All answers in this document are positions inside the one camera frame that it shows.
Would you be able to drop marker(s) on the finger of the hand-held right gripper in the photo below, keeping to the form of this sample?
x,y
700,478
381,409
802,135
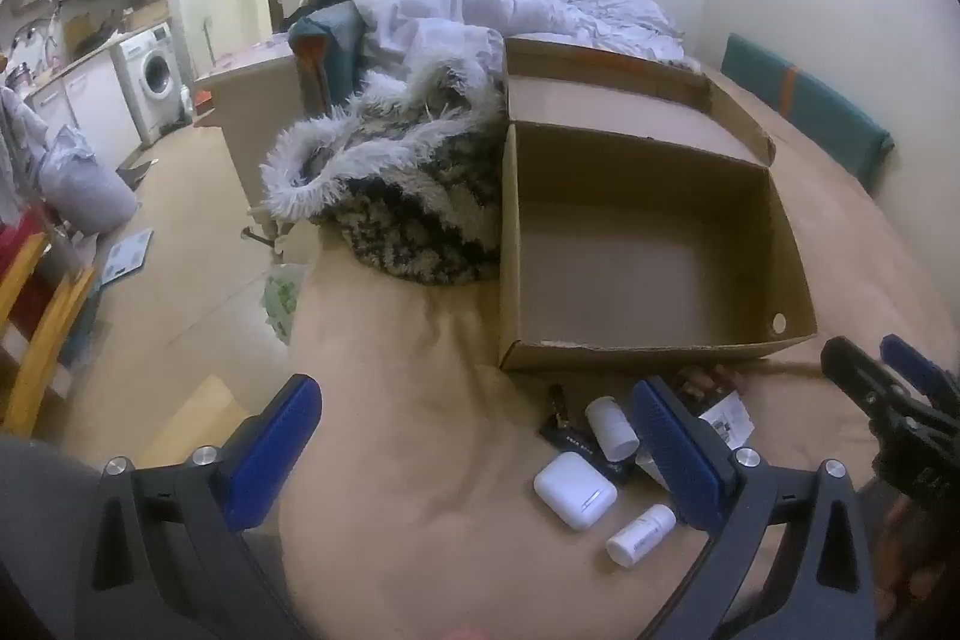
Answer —
x,y
859,374
911,366

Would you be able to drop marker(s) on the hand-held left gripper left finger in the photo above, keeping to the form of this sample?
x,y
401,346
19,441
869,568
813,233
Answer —
x,y
270,452

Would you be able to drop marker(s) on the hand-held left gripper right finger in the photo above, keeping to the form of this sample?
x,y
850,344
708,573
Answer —
x,y
675,460

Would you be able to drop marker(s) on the white remote control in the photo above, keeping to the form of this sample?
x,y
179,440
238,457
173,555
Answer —
x,y
731,422

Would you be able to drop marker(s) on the white pill bottle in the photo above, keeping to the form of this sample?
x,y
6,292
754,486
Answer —
x,y
611,426

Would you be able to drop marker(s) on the small white labelled bottle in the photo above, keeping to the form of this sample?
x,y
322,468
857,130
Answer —
x,y
637,536

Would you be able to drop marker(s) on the pink hair claw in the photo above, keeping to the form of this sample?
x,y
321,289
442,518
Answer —
x,y
705,377

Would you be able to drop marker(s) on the white earbuds case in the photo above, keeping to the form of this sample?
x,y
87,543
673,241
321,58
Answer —
x,y
574,490

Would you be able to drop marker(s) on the brown cardboard box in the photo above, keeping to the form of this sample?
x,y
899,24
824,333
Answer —
x,y
637,257

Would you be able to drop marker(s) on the green printed plastic bag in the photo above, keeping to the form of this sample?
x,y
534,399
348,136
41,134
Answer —
x,y
281,302

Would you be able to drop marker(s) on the bathroom scale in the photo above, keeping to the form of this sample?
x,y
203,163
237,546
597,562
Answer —
x,y
127,254

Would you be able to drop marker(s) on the yellow wooden chair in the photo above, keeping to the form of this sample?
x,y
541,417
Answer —
x,y
45,340

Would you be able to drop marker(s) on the teal cushion with orange stripe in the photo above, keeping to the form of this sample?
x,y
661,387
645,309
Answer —
x,y
817,115

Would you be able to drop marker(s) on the white trash bag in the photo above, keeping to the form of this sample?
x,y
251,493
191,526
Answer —
x,y
82,190

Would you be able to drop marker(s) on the wooden bedside cabinet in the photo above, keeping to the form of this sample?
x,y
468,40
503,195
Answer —
x,y
247,115

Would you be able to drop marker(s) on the white kitchen cabinet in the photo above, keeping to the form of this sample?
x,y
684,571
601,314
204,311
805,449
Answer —
x,y
90,108

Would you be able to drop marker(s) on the white washing machine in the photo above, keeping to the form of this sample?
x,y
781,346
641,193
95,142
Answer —
x,y
154,70

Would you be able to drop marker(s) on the hanging white cloth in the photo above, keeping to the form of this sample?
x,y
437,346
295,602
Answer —
x,y
13,145

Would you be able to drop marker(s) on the plain teal cushion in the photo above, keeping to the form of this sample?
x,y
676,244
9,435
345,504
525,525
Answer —
x,y
330,48

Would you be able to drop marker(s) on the white duvet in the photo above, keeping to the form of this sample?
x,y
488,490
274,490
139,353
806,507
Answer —
x,y
450,10

